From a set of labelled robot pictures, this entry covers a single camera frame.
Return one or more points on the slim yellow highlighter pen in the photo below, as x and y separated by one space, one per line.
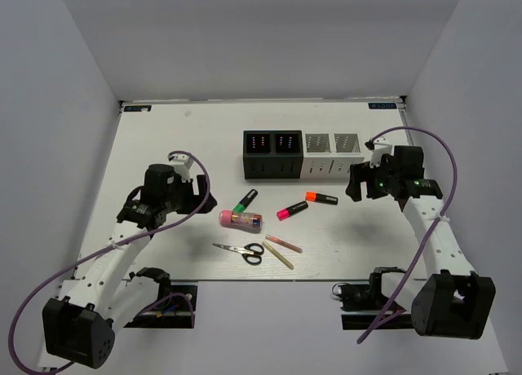
278 255

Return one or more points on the white double pen holder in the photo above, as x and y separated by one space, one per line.
329 156

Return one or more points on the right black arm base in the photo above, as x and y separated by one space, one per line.
361 301

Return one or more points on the pink cap black highlighter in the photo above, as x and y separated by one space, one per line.
291 210

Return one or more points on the black handled scissors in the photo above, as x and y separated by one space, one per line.
251 253

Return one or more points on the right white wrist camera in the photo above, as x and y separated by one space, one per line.
379 147

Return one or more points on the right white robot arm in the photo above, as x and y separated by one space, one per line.
454 301

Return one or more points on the pink cap crayon tube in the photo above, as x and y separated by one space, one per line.
250 222

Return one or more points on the orange cap black highlighter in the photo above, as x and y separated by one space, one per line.
321 198

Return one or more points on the table logo sticker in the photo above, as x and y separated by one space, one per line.
382 106
137 108

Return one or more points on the black double pen holder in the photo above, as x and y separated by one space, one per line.
272 154

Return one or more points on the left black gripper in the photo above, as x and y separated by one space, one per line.
195 200

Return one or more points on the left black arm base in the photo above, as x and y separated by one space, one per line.
173 306

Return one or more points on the green cap black highlighter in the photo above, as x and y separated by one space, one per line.
245 201

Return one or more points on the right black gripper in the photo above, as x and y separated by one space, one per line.
364 172

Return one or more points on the right table logo sticker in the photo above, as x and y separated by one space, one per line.
382 106

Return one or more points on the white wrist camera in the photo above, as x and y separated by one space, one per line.
379 147
182 164

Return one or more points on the left table logo sticker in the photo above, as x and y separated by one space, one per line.
137 108

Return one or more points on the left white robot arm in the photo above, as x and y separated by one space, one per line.
81 326

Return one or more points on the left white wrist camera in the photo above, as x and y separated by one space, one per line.
182 164

